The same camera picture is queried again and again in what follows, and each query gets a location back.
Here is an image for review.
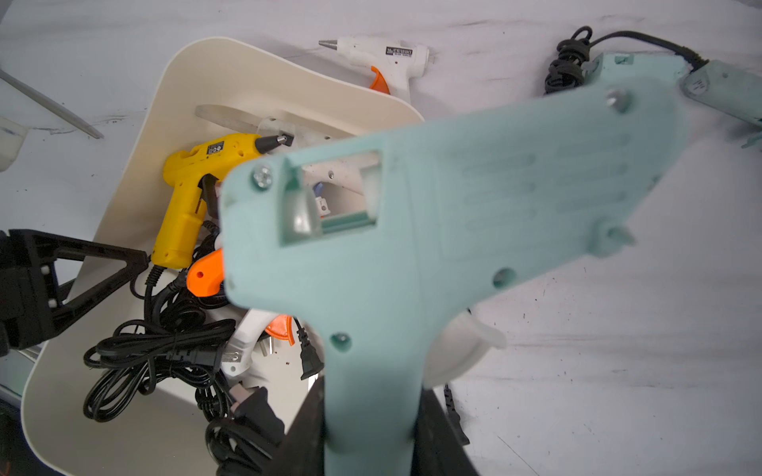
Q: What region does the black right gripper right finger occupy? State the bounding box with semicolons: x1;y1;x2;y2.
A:
414;390;478;476

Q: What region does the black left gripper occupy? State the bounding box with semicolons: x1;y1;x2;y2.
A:
1;229;149;356

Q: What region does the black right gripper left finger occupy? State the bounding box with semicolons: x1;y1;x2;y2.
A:
264;380;325;476

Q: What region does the yellow glue gun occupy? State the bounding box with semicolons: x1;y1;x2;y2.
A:
152;133;293;270

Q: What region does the white mini glue gun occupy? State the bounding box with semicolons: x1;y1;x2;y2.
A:
220;309;298;385

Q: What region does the cream plastic storage tray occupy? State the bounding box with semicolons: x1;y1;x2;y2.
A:
22;37;422;475

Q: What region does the light teal glue gun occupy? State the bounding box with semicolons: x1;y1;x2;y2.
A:
219;79;689;475

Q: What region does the white glue gun orange trigger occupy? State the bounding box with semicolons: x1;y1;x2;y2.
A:
317;36;430;103

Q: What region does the large white glue gun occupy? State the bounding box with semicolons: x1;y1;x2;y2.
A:
194;104;352;150

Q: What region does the large mint glue gun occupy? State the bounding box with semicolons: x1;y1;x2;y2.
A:
680;59;761;149

